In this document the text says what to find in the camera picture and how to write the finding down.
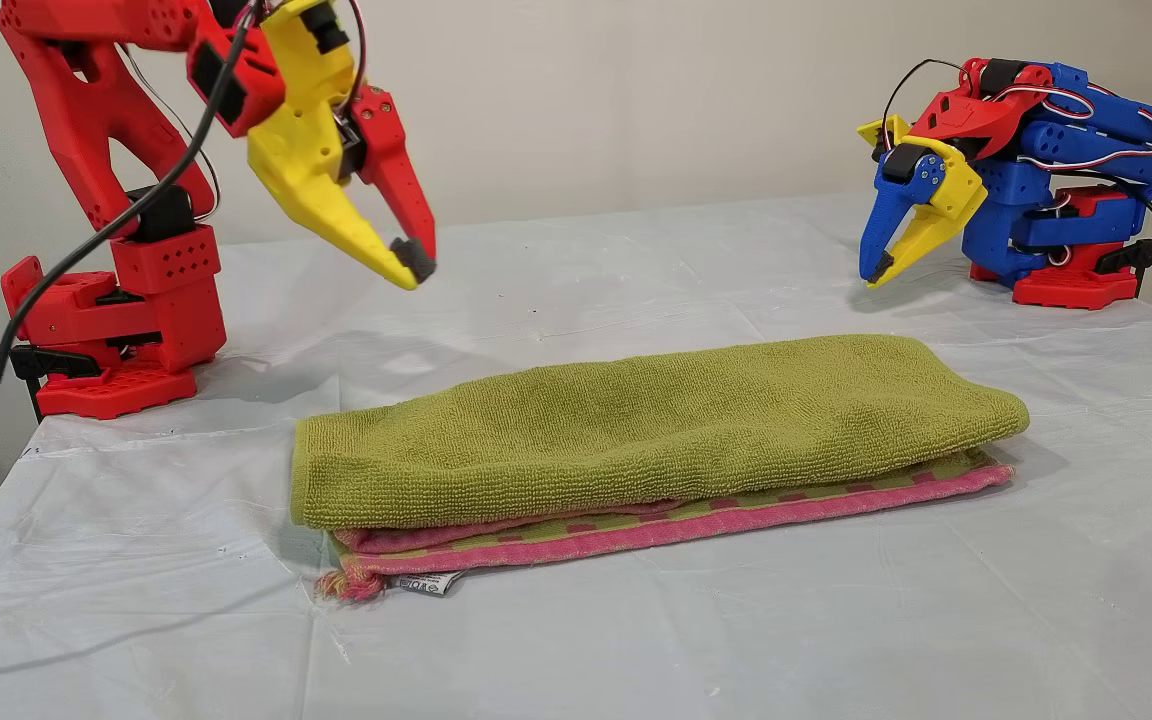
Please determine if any green towel with pink border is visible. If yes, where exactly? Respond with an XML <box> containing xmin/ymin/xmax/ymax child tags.
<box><xmin>289</xmin><ymin>333</ymin><xmax>1030</xmax><ymax>603</ymax></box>

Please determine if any black clamp at blue base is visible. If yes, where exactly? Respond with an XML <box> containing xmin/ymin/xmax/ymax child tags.
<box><xmin>1096</xmin><ymin>238</ymin><xmax>1152</xmax><ymax>301</ymax></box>

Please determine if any black clamp at red-orange base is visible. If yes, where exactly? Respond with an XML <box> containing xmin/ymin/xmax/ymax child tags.
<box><xmin>8</xmin><ymin>345</ymin><xmax>105</xmax><ymax>421</ymax></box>

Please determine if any pale table cloth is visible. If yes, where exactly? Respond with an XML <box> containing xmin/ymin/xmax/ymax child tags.
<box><xmin>0</xmin><ymin>190</ymin><xmax>1152</xmax><ymax>720</ymax></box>

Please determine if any thick black camera cable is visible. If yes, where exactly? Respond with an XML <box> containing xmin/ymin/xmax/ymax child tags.
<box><xmin>0</xmin><ymin>0</ymin><xmax>265</xmax><ymax>531</ymax></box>

